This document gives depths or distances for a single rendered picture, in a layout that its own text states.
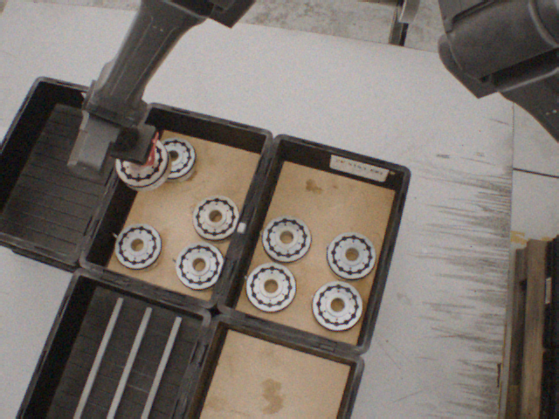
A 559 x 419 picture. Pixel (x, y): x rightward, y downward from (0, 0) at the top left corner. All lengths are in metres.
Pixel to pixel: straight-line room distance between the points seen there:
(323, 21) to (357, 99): 1.13
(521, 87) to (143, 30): 0.34
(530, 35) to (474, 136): 1.03
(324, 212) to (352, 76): 0.48
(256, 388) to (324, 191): 0.45
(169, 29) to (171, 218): 0.73
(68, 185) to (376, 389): 0.86
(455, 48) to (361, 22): 2.08
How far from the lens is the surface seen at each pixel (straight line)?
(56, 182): 1.29
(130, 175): 1.00
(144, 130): 0.90
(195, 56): 1.53
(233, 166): 1.19
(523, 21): 0.43
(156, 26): 0.49
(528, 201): 2.26
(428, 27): 2.58
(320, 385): 1.07
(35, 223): 1.28
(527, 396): 1.93
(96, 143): 0.79
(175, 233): 1.15
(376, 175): 1.13
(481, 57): 0.45
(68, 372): 1.17
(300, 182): 1.17
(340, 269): 1.08
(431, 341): 1.25
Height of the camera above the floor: 1.90
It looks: 70 degrees down
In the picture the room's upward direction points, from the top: 6 degrees counter-clockwise
